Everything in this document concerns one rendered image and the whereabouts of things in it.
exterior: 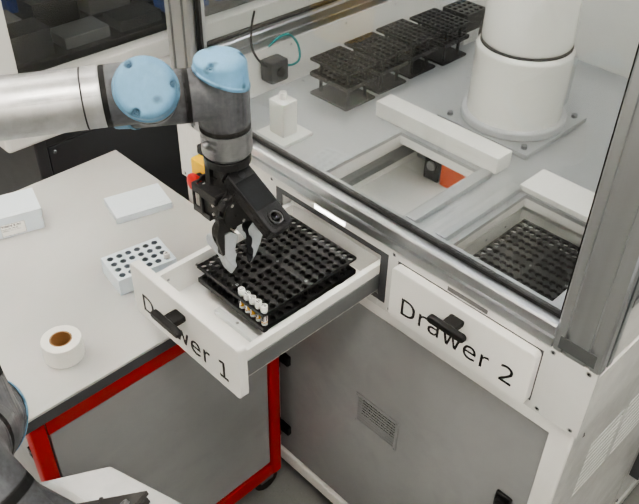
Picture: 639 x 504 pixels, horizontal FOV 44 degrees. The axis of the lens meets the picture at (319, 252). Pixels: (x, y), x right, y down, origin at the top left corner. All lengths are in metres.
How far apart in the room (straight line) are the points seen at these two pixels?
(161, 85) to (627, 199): 0.58
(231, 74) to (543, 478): 0.84
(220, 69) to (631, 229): 0.57
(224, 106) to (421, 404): 0.74
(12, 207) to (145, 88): 0.88
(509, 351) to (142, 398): 0.70
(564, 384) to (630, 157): 0.40
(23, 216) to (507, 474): 1.09
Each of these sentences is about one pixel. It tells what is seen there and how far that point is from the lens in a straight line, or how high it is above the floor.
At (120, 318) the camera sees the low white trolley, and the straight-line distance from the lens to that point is 1.52.
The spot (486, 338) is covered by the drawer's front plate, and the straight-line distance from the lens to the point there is 1.28.
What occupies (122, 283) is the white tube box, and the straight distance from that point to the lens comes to 1.55.
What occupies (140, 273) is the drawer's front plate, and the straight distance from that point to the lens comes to 1.36.
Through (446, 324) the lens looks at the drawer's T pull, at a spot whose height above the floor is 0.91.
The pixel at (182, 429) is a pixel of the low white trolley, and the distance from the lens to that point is 1.70.
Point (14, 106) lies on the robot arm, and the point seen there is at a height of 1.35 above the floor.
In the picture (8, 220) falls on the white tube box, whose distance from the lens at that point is 1.76.
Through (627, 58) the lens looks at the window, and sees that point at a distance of 1.00.
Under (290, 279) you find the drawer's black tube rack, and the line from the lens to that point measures 1.40.
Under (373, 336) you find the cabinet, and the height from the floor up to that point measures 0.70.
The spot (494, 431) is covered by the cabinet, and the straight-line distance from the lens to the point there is 1.45.
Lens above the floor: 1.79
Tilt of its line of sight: 39 degrees down
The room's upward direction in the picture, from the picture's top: 1 degrees clockwise
